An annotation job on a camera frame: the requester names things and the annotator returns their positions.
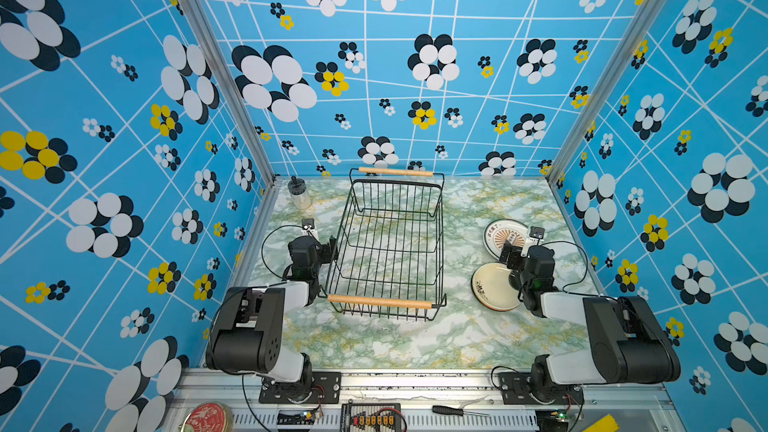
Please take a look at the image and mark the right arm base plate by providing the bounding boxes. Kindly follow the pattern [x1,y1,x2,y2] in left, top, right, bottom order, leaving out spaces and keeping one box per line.
[495,371,584,407]

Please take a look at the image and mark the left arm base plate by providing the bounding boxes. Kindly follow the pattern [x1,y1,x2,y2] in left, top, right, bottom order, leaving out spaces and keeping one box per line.
[258,371,342,405]

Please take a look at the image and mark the clear jar black lid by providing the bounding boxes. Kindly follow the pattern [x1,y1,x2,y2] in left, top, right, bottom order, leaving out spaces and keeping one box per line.
[287,176,312,210]

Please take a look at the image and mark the red round tin lid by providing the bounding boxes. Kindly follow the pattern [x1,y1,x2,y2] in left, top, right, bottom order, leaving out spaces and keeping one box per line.
[179,402,233,432]

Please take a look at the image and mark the cream small plate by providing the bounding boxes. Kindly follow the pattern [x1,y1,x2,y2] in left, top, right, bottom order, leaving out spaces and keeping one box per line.
[471,263,521,312]

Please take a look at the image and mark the yellow paper sheet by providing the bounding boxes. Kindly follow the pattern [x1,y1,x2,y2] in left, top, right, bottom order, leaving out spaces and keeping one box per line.
[583,414,620,432]

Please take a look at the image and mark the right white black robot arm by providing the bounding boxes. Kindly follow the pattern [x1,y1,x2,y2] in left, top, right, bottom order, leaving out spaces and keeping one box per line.
[499,243,681,402]

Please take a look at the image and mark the black screwdriver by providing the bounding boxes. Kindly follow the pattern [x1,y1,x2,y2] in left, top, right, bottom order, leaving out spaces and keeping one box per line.
[431,405,488,417]

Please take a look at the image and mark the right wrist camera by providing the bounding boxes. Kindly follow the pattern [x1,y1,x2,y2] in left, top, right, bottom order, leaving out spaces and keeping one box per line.
[522,226,545,257]

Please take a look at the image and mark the black wire dish rack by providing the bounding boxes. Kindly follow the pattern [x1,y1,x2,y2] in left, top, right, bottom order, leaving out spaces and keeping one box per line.
[321,167,447,321]

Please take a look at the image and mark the small green circuit board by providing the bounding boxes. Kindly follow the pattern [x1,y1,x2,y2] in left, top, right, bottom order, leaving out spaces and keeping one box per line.
[276,410,318,426]

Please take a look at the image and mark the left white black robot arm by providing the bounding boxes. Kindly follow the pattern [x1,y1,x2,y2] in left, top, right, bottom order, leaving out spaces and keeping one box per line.
[205,235,338,403]

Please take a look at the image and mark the black terminal power board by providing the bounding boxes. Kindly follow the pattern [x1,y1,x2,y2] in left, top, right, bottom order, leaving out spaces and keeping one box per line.
[339,402,408,432]

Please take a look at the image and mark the white plate orange sunburst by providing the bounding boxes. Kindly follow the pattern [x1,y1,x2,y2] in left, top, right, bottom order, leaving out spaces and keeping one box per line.
[483,219,532,260]

